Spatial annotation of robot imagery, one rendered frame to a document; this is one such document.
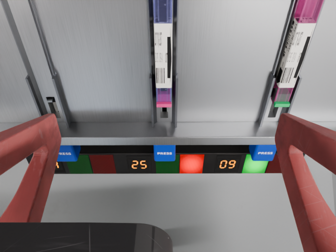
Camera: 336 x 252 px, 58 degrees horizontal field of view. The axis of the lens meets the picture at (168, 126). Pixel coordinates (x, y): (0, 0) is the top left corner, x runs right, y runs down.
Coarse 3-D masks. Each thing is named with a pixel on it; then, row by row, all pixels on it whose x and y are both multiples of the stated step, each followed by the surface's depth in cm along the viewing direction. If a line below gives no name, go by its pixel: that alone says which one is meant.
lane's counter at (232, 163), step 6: (222, 156) 37; (228, 156) 37; (234, 156) 37; (240, 156) 37; (216, 162) 38; (222, 162) 38; (228, 162) 38; (234, 162) 38; (216, 168) 38; (222, 168) 38; (228, 168) 38; (234, 168) 38
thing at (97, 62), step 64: (0, 0) 23; (64, 0) 23; (128, 0) 23; (192, 0) 23; (256, 0) 23; (0, 64) 27; (64, 64) 27; (128, 64) 27; (192, 64) 27; (256, 64) 27; (320, 64) 27
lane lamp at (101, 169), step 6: (90, 156) 37; (96, 156) 37; (102, 156) 37; (108, 156) 37; (96, 162) 37; (102, 162) 37; (108, 162) 37; (96, 168) 38; (102, 168) 38; (108, 168) 38; (114, 168) 38
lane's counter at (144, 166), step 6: (126, 156) 37; (132, 156) 37; (138, 156) 37; (144, 156) 37; (150, 156) 37; (132, 162) 37; (138, 162) 37; (144, 162) 37; (150, 162) 37; (132, 168) 38; (138, 168) 38; (144, 168) 38; (150, 168) 38
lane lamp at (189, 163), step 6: (180, 156) 37; (186, 156) 37; (192, 156) 37; (198, 156) 37; (180, 162) 37; (186, 162) 37; (192, 162) 37; (198, 162) 37; (180, 168) 38; (186, 168) 38; (192, 168) 38; (198, 168) 38
